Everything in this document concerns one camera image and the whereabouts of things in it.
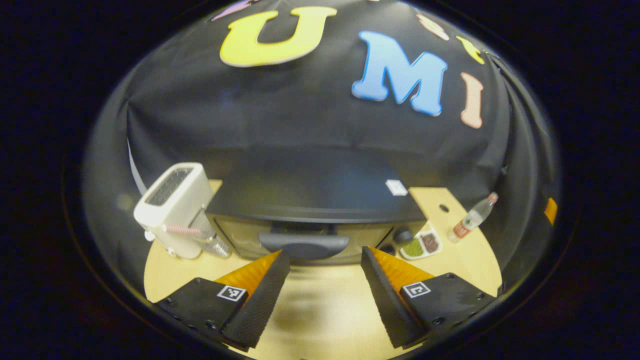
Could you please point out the pink checked straw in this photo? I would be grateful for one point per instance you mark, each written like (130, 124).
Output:
(182, 230)

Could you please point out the black backdrop cloth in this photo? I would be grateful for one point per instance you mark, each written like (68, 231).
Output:
(300, 110)

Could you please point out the black electric oven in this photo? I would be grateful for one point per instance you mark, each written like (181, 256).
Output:
(315, 195)

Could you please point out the clear bottle with red label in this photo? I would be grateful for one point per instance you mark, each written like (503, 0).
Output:
(470, 222)

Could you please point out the white sectioned dish with beans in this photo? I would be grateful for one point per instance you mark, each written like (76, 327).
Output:
(420, 245)

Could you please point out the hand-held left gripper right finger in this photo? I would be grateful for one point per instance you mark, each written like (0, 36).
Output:
(382, 300)

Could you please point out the white toaster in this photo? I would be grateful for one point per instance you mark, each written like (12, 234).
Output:
(175, 210)

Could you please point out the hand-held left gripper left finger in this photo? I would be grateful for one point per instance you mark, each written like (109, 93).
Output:
(265, 300)

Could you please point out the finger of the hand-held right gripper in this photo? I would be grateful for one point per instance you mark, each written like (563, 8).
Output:
(550, 211)

